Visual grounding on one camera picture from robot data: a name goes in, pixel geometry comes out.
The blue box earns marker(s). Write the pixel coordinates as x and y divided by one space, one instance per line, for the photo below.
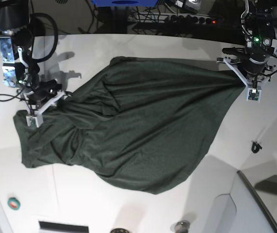
125 3

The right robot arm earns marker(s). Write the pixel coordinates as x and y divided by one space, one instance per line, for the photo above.
17 36

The black round dial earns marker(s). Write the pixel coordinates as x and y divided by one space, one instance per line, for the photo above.
119 230

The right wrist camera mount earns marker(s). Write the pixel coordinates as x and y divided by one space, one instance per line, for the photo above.
34 117

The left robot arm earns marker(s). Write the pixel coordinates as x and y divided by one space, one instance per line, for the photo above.
258 28

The round metal knob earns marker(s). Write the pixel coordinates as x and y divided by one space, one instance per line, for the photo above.
182 227

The dark green t-shirt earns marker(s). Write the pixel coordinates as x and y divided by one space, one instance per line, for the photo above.
139 124

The small black clip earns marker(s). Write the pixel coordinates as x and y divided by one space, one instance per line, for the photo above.
256 147

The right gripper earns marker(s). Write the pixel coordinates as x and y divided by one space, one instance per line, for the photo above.
36 92

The black power strip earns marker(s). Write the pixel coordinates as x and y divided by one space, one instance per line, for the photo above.
151 17

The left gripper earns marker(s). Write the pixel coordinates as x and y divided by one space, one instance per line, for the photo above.
251 64

